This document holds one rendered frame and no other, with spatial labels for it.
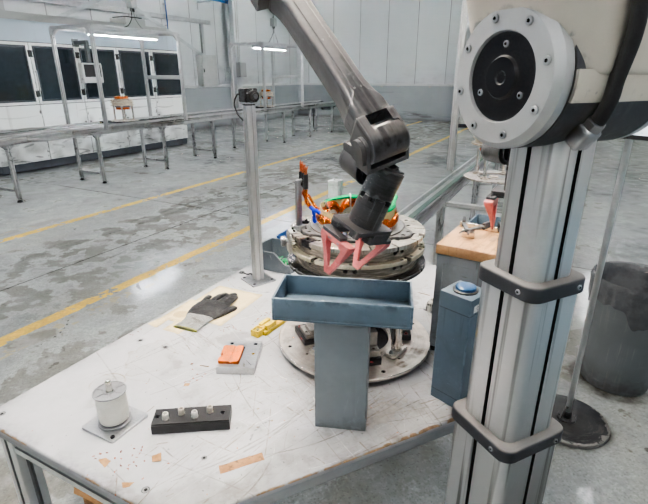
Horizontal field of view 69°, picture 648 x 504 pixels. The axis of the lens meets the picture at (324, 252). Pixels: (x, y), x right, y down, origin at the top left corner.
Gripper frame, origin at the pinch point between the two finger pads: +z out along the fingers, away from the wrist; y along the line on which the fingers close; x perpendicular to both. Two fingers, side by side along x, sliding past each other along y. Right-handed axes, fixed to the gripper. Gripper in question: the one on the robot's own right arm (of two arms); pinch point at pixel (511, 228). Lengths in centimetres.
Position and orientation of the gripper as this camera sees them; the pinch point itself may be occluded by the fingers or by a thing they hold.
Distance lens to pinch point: 119.1
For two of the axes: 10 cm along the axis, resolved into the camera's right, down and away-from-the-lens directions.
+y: -8.6, -1.8, 4.8
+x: -5.1, 3.1, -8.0
